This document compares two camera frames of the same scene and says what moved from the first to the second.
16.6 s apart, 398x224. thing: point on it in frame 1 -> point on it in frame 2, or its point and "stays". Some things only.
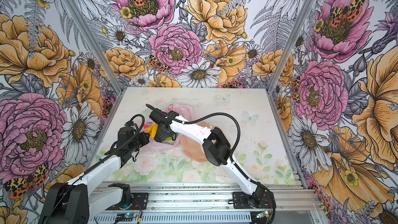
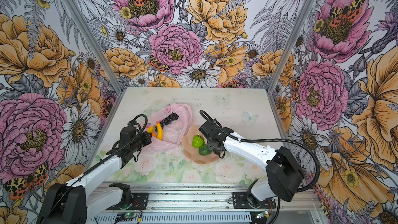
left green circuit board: (124, 217) stays
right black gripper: (162, 135) -> (210, 144)
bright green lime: (170, 138) -> (197, 141)
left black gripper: (143, 136) stays
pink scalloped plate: (194, 149) stays
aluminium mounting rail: (291, 197) stays
